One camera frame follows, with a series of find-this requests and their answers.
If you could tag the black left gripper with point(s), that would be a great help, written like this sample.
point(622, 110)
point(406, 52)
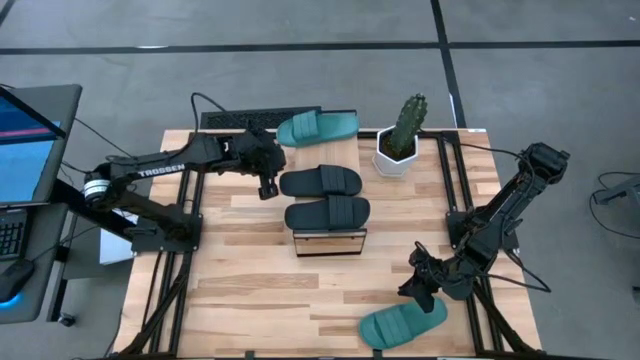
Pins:
point(262, 152)

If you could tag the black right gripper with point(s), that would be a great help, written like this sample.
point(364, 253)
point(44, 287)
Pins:
point(432, 275)

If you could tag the black slide sandal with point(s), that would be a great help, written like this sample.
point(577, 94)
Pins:
point(310, 215)
point(305, 182)

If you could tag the green slide sandal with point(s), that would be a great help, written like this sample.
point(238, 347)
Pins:
point(390, 327)
point(325, 127)

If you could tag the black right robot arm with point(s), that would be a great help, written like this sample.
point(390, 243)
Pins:
point(505, 210)

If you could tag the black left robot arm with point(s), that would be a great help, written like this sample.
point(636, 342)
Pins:
point(160, 170)

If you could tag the black mesh panel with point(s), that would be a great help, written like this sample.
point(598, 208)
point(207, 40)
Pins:
point(235, 120)

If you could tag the white plant pot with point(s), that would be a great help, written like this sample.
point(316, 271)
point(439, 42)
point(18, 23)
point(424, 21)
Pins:
point(395, 167)

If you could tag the green cactus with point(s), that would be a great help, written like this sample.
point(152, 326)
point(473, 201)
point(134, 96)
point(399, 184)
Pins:
point(410, 120)

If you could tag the white box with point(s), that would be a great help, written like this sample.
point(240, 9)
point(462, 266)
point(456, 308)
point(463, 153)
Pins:
point(112, 245)

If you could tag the grey metal stand foot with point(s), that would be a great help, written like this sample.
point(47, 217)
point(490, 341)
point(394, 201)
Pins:
point(620, 192)

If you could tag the black caster wheel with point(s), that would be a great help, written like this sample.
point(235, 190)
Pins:
point(66, 320)

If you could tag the dark grey computer cart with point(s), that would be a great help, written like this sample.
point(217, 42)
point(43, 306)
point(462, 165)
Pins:
point(45, 280)

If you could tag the computer monitor blue screen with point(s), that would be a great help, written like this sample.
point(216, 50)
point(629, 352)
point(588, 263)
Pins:
point(25, 165)

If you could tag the black computer keyboard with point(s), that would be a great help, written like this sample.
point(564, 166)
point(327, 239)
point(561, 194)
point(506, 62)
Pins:
point(10, 235)

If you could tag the black computer mouse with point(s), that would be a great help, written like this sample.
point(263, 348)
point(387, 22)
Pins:
point(15, 280)

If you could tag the black frame wooden shelf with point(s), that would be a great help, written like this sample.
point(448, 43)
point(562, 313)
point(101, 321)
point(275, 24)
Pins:
point(330, 155)

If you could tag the black aluminium table frame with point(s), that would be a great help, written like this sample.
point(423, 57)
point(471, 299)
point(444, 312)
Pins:
point(435, 134)

